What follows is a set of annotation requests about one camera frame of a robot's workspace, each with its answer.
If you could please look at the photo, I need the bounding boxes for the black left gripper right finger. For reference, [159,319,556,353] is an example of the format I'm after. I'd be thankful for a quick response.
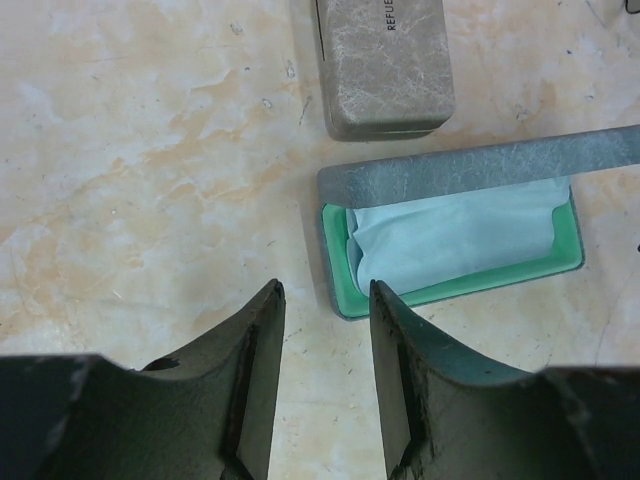
[369,281,639,479]

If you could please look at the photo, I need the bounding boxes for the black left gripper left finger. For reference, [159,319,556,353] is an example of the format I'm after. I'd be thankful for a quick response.
[1,280,285,479]

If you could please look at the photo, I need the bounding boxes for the light blue cleaning cloth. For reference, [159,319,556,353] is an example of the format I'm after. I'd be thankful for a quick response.
[346,177,570,294]

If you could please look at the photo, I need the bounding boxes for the blue-grey glasses case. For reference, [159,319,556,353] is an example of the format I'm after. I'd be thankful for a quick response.
[317,125,639,320]

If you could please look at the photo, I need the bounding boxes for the grey glasses case green lining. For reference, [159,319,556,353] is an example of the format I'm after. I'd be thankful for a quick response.
[313,0,455,142]

